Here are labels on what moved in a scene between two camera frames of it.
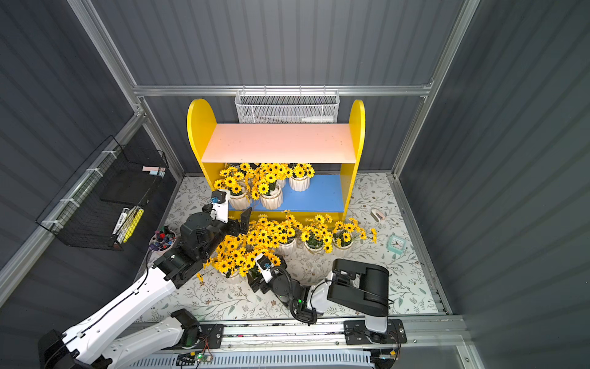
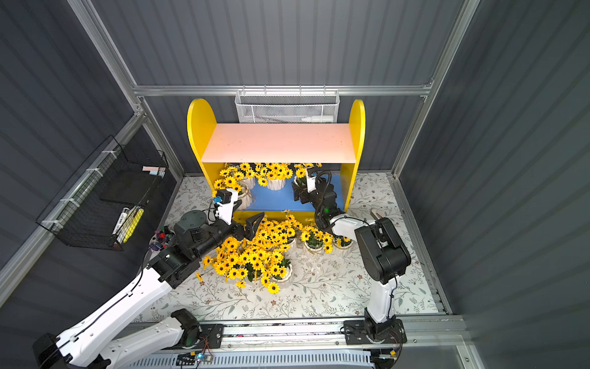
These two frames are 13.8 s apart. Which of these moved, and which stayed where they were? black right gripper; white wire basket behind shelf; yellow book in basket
Moved: black right gripper
Stayed: yellow book in basket; white wire basket behind shelf
